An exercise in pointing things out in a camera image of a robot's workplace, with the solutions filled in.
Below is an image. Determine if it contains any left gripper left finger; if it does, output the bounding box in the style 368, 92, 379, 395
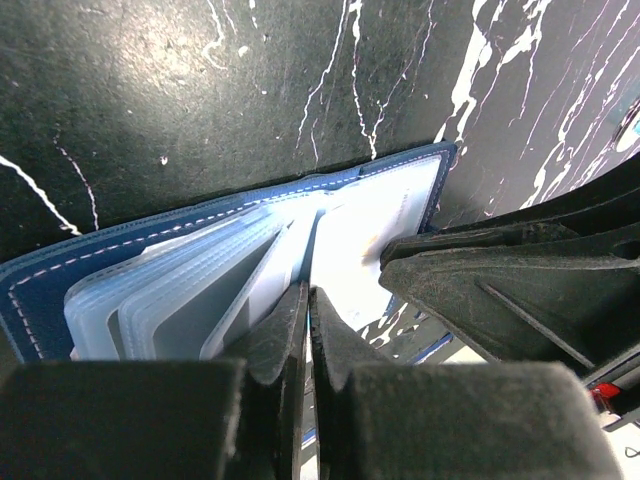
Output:
1, 283, 309, 479

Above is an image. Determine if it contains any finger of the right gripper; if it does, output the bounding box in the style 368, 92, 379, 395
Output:
380, 159, 639, 373

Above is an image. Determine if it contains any blue card holder wallet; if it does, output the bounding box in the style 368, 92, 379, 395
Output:
1, 142, 457, 362

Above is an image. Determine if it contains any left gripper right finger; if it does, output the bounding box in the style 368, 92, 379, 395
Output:
309, 288, 621, 479

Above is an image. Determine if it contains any blister pack with blue tool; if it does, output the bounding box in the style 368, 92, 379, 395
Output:
612, 98, 640, 153

